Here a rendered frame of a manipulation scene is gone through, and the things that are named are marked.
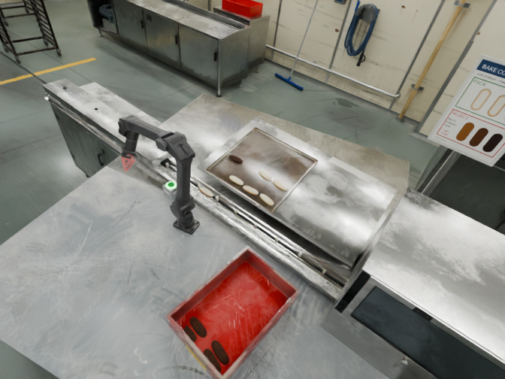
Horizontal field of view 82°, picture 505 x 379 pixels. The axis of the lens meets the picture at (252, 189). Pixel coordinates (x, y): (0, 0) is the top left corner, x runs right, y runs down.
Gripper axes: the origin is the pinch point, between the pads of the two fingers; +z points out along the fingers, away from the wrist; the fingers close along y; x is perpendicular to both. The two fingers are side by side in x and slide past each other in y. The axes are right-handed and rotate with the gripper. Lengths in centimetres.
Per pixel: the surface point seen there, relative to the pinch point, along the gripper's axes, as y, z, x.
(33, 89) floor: 320, 9, 113
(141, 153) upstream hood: 26.2, -3.5, -8.2
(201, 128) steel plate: 60, -24, -48
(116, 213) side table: -2.7, 25.9, -0.1
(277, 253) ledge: -50, 15, -74
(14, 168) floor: 174, 71, 87
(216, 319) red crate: -67, 40, -44
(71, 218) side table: -0.1, 32.9, 20.2
